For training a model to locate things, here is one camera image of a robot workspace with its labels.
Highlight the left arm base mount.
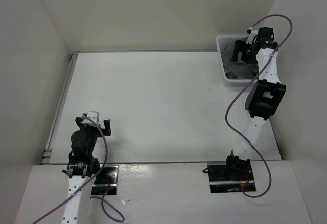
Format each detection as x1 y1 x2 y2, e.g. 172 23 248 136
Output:
91 165 119 196

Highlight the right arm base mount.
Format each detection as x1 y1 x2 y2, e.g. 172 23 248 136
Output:
202 163 256 193

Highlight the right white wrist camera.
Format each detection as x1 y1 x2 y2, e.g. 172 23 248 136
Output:
246 27 258 45

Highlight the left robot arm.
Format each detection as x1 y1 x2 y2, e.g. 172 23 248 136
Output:
62 111 111 223

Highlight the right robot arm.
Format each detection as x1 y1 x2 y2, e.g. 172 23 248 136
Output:
223 27 286 181

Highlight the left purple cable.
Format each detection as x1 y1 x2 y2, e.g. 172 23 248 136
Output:
32 116 125 224

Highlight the white plastic basket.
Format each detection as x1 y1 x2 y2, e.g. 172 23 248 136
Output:
216 35 251 86

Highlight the grey pleated skirt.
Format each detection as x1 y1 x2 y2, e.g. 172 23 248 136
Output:
221 42 258 80

